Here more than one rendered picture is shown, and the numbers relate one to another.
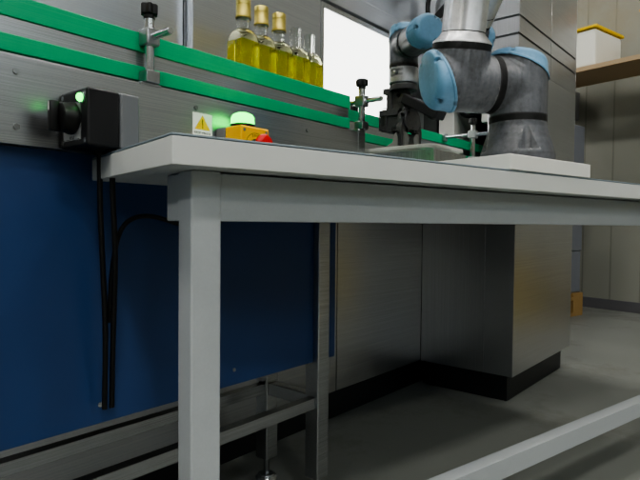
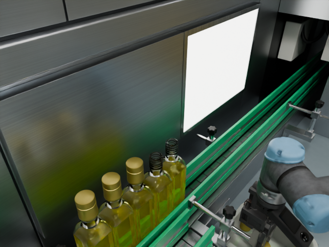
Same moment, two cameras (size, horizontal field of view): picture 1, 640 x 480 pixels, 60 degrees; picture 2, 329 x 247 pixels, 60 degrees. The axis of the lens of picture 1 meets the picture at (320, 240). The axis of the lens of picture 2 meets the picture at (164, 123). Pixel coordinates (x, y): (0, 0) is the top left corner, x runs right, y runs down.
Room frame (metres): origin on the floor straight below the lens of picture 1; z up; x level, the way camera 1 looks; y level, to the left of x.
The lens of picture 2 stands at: (0.96, 0.04, 1.54)
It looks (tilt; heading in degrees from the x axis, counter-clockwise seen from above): 35 degrees down; 1
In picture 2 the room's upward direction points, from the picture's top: straight up
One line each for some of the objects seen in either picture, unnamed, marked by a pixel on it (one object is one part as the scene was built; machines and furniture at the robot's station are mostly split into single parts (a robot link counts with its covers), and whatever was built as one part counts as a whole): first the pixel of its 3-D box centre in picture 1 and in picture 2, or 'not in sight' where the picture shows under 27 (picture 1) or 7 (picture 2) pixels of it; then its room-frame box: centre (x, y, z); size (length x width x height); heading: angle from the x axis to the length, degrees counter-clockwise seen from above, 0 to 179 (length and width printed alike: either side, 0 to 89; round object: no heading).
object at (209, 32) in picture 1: (312, 56); (174, 92); (1.67, 0.03, 1.15); 0.90 x 0.03 x 0.34; 140
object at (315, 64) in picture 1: (309, 95); (171, 189); (1.46, 0.03, 0.99); 0.06 x 0.06 x 0.21; 50
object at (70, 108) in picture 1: (60, 116); not in sight; (0.76, 0.36, 0.79); 0.04 x 0.03 x 0.04; 50
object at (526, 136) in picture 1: (517, 141); not in sight; (1.16, -0.41, 0.83); 0.15 x 0.15 x 0.10
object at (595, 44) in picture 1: (576, 57); not in sight; (4.12, -1.88, 1.89); 0.49 x 0.41 x 0.28; 37
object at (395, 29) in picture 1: (404, 47); (282, 164); (1.43, -0.21, 1.10); 0.09 x 0.08 x 0.11; 13
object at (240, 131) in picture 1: (243, 149); not in sight; (1.02, 0.14, 0.79); 0.07 x 0.07 x 0.07; 50
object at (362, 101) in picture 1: (353, 106); (217, 220); (1.40, -0.08, 0.95); 0.17 x 0.03 x 0.12; 50
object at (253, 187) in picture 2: (400, 110); (264, 208); (1.44, -0.21, 0.95); 0.09 x 0.08 x 0.12; 49
